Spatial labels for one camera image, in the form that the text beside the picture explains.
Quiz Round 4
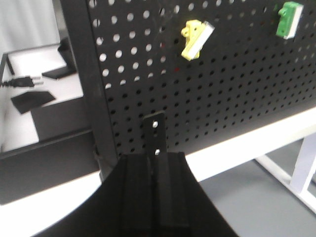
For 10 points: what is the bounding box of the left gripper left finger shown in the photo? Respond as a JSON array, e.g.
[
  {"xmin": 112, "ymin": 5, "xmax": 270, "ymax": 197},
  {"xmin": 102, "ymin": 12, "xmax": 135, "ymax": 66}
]
[{"xmin": 37, "ymin": 154, "xmax": 154, "ymax": 237}]

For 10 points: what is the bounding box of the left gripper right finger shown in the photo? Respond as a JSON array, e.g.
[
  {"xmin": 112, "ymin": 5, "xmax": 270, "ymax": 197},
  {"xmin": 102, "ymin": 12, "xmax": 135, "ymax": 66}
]
[{"xmin": 153, "ymin": 152, "xmax": 237, "ymax": 237}]

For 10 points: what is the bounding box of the black open box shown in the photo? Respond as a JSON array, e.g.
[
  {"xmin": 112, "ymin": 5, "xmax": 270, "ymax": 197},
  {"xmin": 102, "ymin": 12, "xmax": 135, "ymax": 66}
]
[{"xmin": 0, "ymin": 38, "xmax": 99, "ymax": 205}]

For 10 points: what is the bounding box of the white standing desk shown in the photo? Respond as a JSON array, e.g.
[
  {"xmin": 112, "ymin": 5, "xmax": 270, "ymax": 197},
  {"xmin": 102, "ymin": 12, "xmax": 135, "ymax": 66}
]
[{"xmin": 0, "ymin": 108, "xmax": 316, "ymax": 237}]

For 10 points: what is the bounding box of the black flat plate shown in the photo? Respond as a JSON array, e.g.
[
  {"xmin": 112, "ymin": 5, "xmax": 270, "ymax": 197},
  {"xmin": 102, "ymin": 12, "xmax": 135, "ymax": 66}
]
[{"xmin": 11, "ymin": 91, "xmax": 56, "ymax": 114}]

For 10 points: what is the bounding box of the black perforated pegboard panel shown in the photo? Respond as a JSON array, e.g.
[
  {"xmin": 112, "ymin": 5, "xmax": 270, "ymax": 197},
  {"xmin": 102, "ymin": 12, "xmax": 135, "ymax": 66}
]
[{"xmin": 61, "ymin": 0, "xmax": 316, "ymax": 179}]

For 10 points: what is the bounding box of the black power plug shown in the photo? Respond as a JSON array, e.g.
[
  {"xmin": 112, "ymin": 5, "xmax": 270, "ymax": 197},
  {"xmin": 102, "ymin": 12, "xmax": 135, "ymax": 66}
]
[{"xmin": 0, "ymin": 76, "xmax": 44, "ymax": 88}]

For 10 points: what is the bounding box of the left black clamp bracket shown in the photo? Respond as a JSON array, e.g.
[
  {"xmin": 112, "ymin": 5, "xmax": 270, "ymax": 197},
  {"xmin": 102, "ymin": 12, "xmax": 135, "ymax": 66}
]
[{"xmin": 143, "ymin": 111, "xmax": 167, "ymax": 158}]

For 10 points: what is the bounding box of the yellow rocker switch lower row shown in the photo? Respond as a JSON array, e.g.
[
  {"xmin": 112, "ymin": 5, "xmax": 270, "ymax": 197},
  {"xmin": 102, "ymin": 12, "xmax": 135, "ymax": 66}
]
[{"xmin": 181, "ymin": 20, "xmax": 215, "ymax": 61}]

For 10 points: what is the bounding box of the green white switch lower row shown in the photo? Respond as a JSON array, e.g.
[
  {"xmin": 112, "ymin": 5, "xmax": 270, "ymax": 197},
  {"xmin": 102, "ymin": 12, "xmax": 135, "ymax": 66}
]
[{"xmin": 276, "ymin": 1, "xmax": 304, "ymax": 40}]

